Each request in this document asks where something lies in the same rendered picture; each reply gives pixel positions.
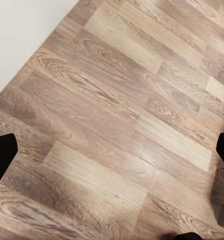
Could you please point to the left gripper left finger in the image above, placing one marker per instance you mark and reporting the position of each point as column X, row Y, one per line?
column 8, row 151

